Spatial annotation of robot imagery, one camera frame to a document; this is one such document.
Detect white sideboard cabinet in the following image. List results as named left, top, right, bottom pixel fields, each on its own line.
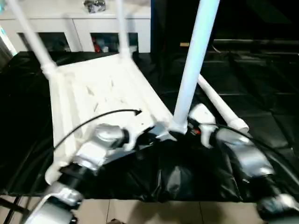
left=0, top=0, right=152, bottom=53

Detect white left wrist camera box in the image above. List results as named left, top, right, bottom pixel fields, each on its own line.
left=124, top=112, right=157, bottom=151

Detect black folding table frame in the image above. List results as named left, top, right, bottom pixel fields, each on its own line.
left=0, top=195, right=28, bottom=217

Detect black low shelf board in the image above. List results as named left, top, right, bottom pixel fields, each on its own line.
left=213, top=39, right=299, bottom=48

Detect grey crumpled object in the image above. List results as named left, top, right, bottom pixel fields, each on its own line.
left=84, top=0, right=107, bottom=14

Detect white plastic table top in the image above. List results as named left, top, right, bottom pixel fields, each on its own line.
left=43, top=53, right=182, bottom=185

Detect black plastic mat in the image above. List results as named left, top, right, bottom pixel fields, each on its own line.
left=0, top=47, right=299, bottom=203

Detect white plastic table leg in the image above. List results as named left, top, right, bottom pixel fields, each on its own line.
left=197, top=74, right=250, bottom=134
left=167, top=0, right=221, bottom=137
left=115, top=0, right=132, bottom=60
left=5, top=0, right=57, bottom=74

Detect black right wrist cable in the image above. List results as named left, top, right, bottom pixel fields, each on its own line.
left=214, top=124, right=299, bottom=178

